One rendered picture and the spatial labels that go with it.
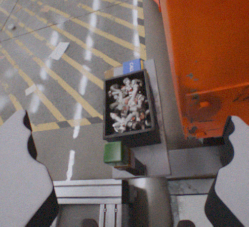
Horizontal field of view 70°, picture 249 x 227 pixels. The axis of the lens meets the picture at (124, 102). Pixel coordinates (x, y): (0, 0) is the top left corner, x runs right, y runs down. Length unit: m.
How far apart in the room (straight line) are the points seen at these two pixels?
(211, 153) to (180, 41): 0.72
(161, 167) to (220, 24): 0.42
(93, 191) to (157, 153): 0.39
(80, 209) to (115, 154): 0.56
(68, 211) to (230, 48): 0.84
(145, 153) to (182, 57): 0.39
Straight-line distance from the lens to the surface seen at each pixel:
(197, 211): 0.90
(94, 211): 0.85
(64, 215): 0.92
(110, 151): 0.35
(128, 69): 0.69
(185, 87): 0.26
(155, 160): 0.54
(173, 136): 1.03
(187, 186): 0.90
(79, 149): 1.20
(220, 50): 0.22
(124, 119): 0.48
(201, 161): 0.86
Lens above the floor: 0.97
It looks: 55 degrees down
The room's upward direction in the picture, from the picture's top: 33 degrees counter-clockwise
